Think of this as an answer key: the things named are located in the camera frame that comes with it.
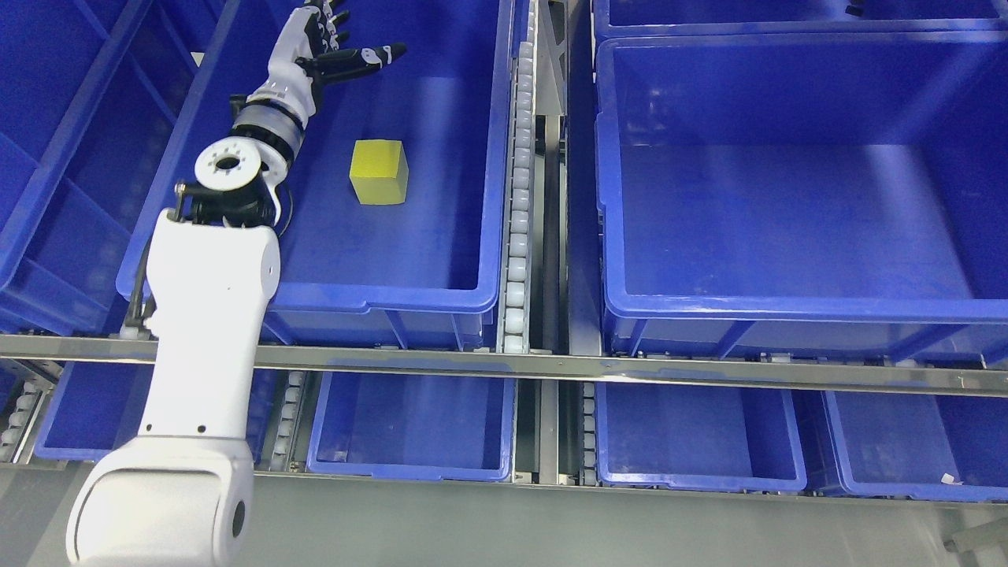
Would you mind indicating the blue bin lower right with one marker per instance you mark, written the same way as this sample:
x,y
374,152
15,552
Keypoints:
x,y
698,438

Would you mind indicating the blue bin large right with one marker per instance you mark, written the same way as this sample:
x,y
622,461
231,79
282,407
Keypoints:
x,y
838,197

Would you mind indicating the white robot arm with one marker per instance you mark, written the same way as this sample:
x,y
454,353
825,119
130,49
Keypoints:
x,y
180,493

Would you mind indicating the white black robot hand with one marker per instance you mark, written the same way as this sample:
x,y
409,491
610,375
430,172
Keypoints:
x,y
309,55

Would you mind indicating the blue bin lower centre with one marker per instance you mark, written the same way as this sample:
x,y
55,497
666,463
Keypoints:
x,y
423,428

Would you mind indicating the metal shelf rack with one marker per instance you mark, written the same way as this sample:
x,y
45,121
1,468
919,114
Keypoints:
x,y
36,357

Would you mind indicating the blue bin far left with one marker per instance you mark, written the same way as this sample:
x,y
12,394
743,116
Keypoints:
x,y
90,93

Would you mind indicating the blue bin middle shelf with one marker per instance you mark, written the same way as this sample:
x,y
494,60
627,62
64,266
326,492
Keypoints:
x,y
423,275

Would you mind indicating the yellow foam block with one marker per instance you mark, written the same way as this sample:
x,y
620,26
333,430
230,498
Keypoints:
x,y
379,172

